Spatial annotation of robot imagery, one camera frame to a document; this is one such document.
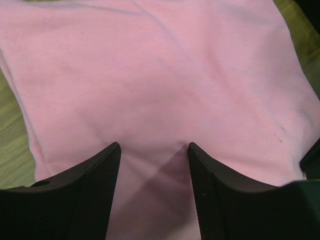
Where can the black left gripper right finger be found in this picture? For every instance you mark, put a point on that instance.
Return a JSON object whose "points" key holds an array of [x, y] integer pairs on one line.
{"points": [[232, 206]]}

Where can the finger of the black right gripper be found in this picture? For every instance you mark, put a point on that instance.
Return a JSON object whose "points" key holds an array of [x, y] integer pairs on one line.
{"points": [[310, 163]]}

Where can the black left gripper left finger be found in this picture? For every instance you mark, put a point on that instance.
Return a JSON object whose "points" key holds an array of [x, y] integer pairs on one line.
{"points": [[72, 205]]}

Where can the pink t shirt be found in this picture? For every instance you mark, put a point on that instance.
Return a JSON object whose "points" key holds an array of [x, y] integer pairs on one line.
{"points": [[154, 76]]}

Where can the folded black t shirt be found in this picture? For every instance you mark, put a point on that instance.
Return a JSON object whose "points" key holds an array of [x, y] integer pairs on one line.
{"points": [[311, 12]]}

